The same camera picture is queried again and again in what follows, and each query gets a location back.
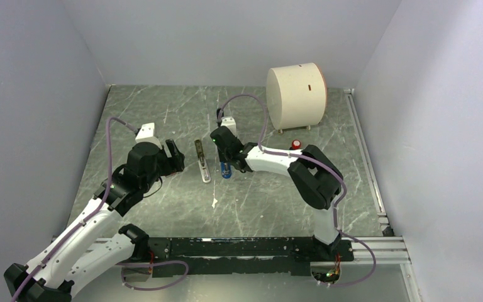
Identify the cream cylindrical drum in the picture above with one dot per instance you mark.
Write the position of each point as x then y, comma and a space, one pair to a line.
296, 96

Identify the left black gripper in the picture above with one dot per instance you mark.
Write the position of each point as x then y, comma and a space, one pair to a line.
176, 155

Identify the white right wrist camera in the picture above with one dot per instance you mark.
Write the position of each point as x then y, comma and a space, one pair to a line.
230, 123

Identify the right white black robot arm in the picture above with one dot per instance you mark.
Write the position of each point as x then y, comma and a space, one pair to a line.
318, 181

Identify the aluminium rail frame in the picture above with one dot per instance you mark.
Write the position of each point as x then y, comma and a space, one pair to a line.
382, 250

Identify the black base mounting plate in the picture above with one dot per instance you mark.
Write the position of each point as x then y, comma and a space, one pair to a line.
249, 255

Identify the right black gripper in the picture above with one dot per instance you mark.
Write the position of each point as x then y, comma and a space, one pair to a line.
221, 158

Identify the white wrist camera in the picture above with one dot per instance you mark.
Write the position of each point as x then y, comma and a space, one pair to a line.
146, 133
230, 123

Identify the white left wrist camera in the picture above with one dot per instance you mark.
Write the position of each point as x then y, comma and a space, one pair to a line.
146, 133

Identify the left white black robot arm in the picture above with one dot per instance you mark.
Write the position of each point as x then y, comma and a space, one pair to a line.
72, 261

